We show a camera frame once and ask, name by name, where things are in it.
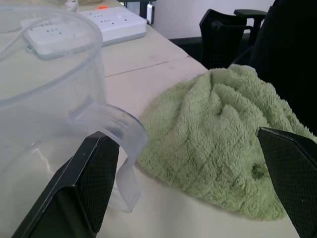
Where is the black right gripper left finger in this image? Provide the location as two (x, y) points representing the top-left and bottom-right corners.
(12, 130), (120, 238)

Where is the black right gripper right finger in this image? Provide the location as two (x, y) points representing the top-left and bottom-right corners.
(257, 126), (317, 238)

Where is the clear plastic blender jar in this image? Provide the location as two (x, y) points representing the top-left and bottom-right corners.
(0, 6), (149, 238)

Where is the green fluffy towel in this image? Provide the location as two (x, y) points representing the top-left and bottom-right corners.
(136, 63), (317, 221)

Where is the black office chair back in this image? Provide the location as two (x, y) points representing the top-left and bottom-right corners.
(252, 0), (317, 136)

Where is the black mesh office chair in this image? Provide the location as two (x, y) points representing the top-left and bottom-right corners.
(170, 8), (268, 70)

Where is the small white rounded power strip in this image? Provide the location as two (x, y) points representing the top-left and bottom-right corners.
(23, 21), (100, 60)

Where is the white charger plug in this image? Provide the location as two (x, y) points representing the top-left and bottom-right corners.
(146, 1), (156, 25)

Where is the thin white strip cable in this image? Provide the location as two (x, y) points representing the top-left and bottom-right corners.
(0, 23), (34, 61)

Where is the white power cable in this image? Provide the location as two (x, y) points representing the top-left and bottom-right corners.
(55, 0), (81, 12)

